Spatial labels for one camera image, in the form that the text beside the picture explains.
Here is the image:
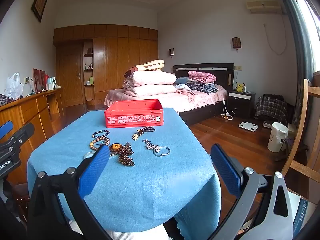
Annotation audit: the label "wooden sideboard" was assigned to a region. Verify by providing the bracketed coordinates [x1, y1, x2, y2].
[0, 88, 65, 185]

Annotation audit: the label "wooden wardrobe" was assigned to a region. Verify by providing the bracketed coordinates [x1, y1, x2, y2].
[53, 24, 159, 108]

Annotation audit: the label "folded plaid clothes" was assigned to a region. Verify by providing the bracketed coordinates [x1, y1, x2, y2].
[186, 81, 219, 95]

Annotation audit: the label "spotted blanket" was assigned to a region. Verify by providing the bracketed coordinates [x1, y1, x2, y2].
[124, 59, 165, 78]

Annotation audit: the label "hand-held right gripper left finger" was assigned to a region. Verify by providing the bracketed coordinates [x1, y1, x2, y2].
[27, 144, 113, 240]

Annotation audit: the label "red picture frame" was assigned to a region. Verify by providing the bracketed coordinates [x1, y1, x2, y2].
[33, 68, 47, 93]

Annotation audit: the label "large wooden bead bracelet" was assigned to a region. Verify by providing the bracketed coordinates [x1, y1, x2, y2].
[89, 137, 111, 153]

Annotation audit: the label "dark curtain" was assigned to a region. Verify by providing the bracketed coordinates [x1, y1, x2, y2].
[274, 0, 316, 155]

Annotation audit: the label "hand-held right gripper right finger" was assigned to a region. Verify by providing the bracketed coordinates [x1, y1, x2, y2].
[207, 144, 293, 240]

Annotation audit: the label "folded pink clothes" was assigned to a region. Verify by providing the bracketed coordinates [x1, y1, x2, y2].
[188, 71, 217, 83]

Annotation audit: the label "dark nightstand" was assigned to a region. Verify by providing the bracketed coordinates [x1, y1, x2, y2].
[227, 91, 256, 119]

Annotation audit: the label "white ribbed cloth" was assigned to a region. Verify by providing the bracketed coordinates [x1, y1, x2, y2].
[104, 224, 175, 240]

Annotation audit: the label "small brown bead bracelet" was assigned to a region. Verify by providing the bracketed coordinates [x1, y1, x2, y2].
[91, 129, 110, 140]

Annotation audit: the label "red tin box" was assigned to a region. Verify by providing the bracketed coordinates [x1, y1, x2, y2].
[104, 98, 164, 128]

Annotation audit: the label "brown crystal bead string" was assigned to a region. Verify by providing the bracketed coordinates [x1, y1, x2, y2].
[110, 142, 135, 167]

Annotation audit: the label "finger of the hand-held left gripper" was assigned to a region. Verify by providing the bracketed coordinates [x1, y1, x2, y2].
[0, 121, 35, 156]

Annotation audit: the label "air conditioner cord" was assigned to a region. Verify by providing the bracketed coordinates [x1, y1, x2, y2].
[264, 24, 287, 55]

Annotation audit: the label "folded pink quilt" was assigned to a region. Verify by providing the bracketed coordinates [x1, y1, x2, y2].
[123, 71, 177, 88]
[124, 84, 177, 97]

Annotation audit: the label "bed with pink bedspread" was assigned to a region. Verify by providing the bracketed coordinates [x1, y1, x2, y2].
[104, 84, 228, 127]

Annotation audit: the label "dark bead necklace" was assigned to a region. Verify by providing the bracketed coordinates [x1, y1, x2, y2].
[132, 126, 156, 141]

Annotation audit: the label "white bathroom scale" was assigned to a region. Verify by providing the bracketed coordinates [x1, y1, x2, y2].
[238, 121, 259, 132]

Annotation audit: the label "white plastic bag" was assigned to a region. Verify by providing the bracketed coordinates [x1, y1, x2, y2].
[4, 72, 24, 100]

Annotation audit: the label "framed wall picture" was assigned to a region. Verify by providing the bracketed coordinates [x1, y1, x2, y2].
[31, 0, 49, 23]

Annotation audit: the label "plaid bag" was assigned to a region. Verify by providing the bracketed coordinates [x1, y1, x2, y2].
[255, 94, 288, 124]

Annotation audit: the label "wooden door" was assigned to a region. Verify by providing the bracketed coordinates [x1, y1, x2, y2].
[58, 44, 84, 107]

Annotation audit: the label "silver chain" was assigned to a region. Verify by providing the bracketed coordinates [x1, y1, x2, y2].
[142, 138, 161, 153]

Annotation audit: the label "white trash bin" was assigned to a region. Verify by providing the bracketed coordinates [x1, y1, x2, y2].
[267, 122, 289, 153]

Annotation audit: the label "blue tablecloth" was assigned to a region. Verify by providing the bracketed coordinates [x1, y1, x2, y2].
[27, 107, 222, 240]

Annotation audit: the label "dark headboard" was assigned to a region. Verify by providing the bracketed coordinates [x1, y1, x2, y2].
[172, 63, 235, 91]

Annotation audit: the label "wall air conditioner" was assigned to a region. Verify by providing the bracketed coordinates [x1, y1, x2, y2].
[246, 0, 283, 14]

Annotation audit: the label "wooden chair frame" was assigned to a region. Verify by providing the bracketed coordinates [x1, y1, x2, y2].
[281, 79, 320, 198]

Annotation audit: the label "white charging cable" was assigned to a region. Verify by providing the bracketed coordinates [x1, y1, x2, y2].
[221, 99, 234, 120]

